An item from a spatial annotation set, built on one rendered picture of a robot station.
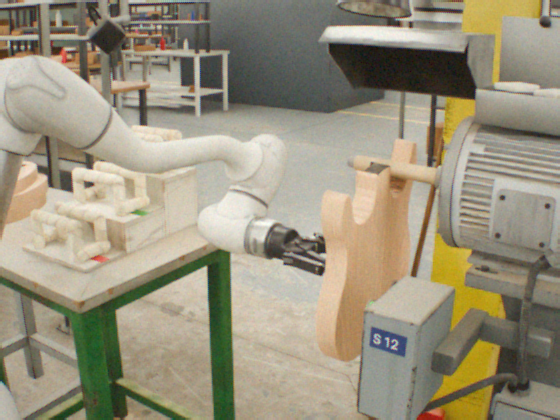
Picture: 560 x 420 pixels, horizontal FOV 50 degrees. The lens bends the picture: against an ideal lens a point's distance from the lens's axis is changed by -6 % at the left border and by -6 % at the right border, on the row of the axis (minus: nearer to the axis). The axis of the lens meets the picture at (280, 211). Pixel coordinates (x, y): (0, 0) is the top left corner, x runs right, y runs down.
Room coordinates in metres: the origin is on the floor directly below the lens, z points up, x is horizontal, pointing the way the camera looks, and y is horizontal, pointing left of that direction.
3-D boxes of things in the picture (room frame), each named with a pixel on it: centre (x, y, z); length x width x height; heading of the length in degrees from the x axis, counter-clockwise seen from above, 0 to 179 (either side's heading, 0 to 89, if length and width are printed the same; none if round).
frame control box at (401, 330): (0.90, -0.28, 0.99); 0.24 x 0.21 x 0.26; 56
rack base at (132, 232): (1.67, 0.48, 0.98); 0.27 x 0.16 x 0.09; 59
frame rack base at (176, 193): (1.80, 0.40, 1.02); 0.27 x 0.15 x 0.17; 59
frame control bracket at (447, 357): (0.94, -0.32, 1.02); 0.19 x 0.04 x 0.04; 146
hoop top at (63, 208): (1.57, 0.54, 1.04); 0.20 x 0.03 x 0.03; 58
